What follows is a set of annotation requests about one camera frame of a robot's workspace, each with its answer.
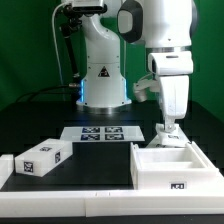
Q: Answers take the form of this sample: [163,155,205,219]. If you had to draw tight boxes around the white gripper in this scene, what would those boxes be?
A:
[148,51,193,132]

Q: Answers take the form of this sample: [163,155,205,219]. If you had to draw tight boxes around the black cable bundle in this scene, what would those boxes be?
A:
[14,84,83,103]

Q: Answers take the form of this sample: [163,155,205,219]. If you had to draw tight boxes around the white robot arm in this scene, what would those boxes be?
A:
[61,0,197,133]

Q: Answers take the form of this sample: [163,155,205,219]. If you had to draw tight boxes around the white cable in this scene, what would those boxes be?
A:
[50,2,73,101]

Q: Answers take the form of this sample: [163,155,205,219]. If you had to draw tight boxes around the white door panel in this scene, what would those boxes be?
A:
[147,124,189,148]

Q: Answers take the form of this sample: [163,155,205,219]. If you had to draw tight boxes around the white cabinet body box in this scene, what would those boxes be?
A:
[130,142,224,190]

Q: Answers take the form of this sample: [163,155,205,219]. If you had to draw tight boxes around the white cabinet top block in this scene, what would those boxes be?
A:
[15,139,73,177]

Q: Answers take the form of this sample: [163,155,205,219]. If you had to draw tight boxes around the white fence rail frame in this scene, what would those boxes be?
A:
[0,154,224,218]

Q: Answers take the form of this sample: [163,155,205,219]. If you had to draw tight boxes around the white marker tag sheet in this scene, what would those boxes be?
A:
[60,126,144,142]

